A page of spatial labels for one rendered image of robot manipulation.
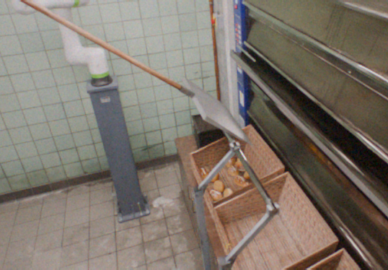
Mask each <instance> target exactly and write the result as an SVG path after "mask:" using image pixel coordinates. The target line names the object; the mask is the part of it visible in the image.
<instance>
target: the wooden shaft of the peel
mask: <svg viewBox="0 0 388 270"><path fill-rule="evenodd" d="M18 1H21V2H22V3H24V4H26V5H28V6H30V7H32V8H33V9H36V11H38V12H40V13H41V14H44V15H45V16H46V17H49V18H51V19H53V20H55V21H57V22H59V23H60V24H62V25H63V26H64V27H67V28H68V29H70V30H72V31H74V32H76V33H78V34H79V35H82V36H84V37H85V38H87V39H89V40H91V42H93V43H95V44H98V45H99V46H101V47H103V48H104V49H106V50H108V51H110V52H111V53H114V54H116V55H117V56H118V57H120V58H122V59H123V60H125V61H128V62H130V63H131V64H133V65H135V66H137V67H138V68H140V69H142V70H144V71H146V72H147V73H149V74H150V75H152V76H154V77H156V78H157V79H160V80H162V81H163V82H166V83H167V84H169V85H171V86H173V87H175V89H177V90H181V88H182V85H181V84H178V83H177V82H175V81H172V80H171V79H169V78H167V77H165V76H164V75H162V74H160V73H158V72H156V71H155V70H154V69H152V68H150V67H149V66H147V65H145V64H143V63H141V62H139V61H137V60H136V59H134V58H132V57H131V56H129V55H128V54H126V53H124V52H122V51H120V50H118V49H117V48H115V47H113V46H112V45H109V44H107V43H106V42H104V41H103V40H102V39H100V38H98V37H96V36H94V35H92V34H91V33H89V32H87V31H86V30H83V29H81V28H79V27H77V26H76V25H75V24H74V23H72V22H69V21H68V20H67V19H64V18H63V17H60V16H58V15H57V14H55V13H53V12H52V11H49V9H47V8H45V7H43V6H42V5H40V4H38V3H37V2H35V1H32V0H18Z"/></svg>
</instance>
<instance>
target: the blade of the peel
mask: <svg viewBox="0 0 388 270"><path fill-rule="evenodd" d="M182 81H183V83H184V85H185V86H186V88H188V89H190V90H192V91H194V93H195V95H194V97H193V101H194V103H195V105H196V107H197V109H198V111H199V112H200V114H201V116H202V119H203V120H204V121H207V122H209V123H210V124H212V125H214V126H216V127H218V128H220V129H222V130H224V131H226V132H228V133H229V134H231V135H232V136H234V137H237V138H238V139H241V140H242V141H245V142H247V143H248V144H250V145H252V146H254V145H253V143H252V142H251V141H250V140H249V139H248V138H247V136H246V135H245V132H244V131H243V130H242V128H241V127H240V125H239V124H238V123H237V121H235V120H234V117H233V115H232V114H231V113H230V112H229V110H228V109H227V107H226V106H225V104H223V103H222V102H221V101H219V100H217V99H216V98H215V97H213V96H212V95H210V94H208V93H207V92H206V91H204V90H202V89H201V88H200V87H199V86H198V85H196V84H195V83H193V82H192V81H190V80H189V79H187V78H185V77H183V78H182Z"/></svg>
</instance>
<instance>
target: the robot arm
mask: <svg viewBox="0 0 388 270"><path fill-rule="evenodd" d="M32 1H35V2H37V3H38V4H40V5H42V6H43V7H45V8H47V9H53V11H54V13H55V14H57V15H58V16H60V17H63V18H64V19H67V20H68V21H69V22H72V23H74V19H73V15H72V12H71V8H72V7H77V6H85V5H87V4H88V3H89V1H90V0H32ZM12 6H13V8H14V10H15V12H16V13H18V14H21V15H30V14H34V13H37V12H38V11H36V9H33V8H32V7H30V6H28V5H26V4H24V3H22V2H21V1H18V0H12ZM58 26H59V29H60V32H61V37H62V41H63V48H64V53H66V60H67V61H68V62H69V63H70V64H71V65H74V66H87V67H88V69H89V73H90V75H91V78H92V79H91V82H90V83H91V85H92V86H94V87H101V86H105V85H108V84H110V83H111V82H113V78H111V77H110V75H109V68H108V65H107V59H106V55H105V50H104V49H103V48H84V47H83V46H82V44H81V43H80V40H79V37H78V35H77V33H76V32H74V31H72V30H70V29H68V28H67V27H64V26H63V25H62V24H60V23H59V22H58Z"/></svg>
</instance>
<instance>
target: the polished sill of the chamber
mask: <svg viewBox="0 0 388 270"><path fill-rule="evenodd" d="M252 86H253V87H254V88H255V89H256V90H257V92H258V93H259V94H260V95H261V96H262V97H263V98H264V99H265V100H266V101H268V103H269V105H270V106H271V107H272V108H273V109H274V110H275V111H276V112H277V113H278V114H279V115H280V116H281V118H282V119H283V120H284V121H285V122H286V123H287V124H288V125H289V126H290V127H291V128H292V129H293V130H294V131H295V132H296V134H297V135H299V136H300V137H301V138H302V139H303V140H304V141H305V143H306V144H307V145H308V146H309V147H310V148H311V150H312V151H314V152H315V153H316V154H317V156H318V157H319V158H320V159H321V160H322V161H323V162H324V163H325V164H326V166H328V167H329V168H330V169H331V171H333V172H334V174H336V176H338V177H339V179H340V180H341V182H342V183H343V184H345V185H346V186H347V187H348V188H349V189H350V190H351V191H352V192H353V194H354V196H355V197H356V198H357V199H358V200H359V201H361V202H362V203H363V204H364V205H365V207H366V208H367V209H368V210H369V211H370V212H371V213H372V214H373V215H374V216H375V217H376V218H377V219H378V220H379V221H380V222H381V223H382V224H383V225H384V227H385V228H386V229H387V230H388V217H387V216H386V215H385V213H384V212H383V211H382V210H381V209H380V208H379V207H378V206H377V205H376V204H375V203H374V202H373V201H372V200H371V199H370V198H369V197H368V196H367V195H366V194H365V193H364V192H363V191H362V190H361V189H360V188H359V187H358V186H357V185H356V184H355V183H354V182H353V181H352V180H351V179H350V178H349V177H348V176H347V175H346V174H345V173H344V172H343V171H342V170H341V169H340V168H339V167H338V166H337V165H336V163H335V162H334V161H333V160H332V159H331V158H330V157H328V156H327V155H326V154H325V153H324V152H323V151H322V150H321V148H320V147H319V146H318V145H317V144H316V143H315V142H314V141H312V140H311V139H310V138H309V137H308V136H307V135H306V133H305V132H304V131H303V130H302V129H301V128H300V127H299V126H297V125H296V124H295V123H294V121H293V120H292V119H291V117H290V116H289V115H288V114H287V113H286V112H285V111H284V110H283V109H281V108H280V107H279V106H278V105H277V104H276V103H275V101H274V100H273V99H272V98H271V97H270V96H269V95H268V94H266V93H265V92H264V91H263V90H262V89H261V88H260V86H259V85H258V84H257V83H256V82H255V81H254V80H252Z"/></svg>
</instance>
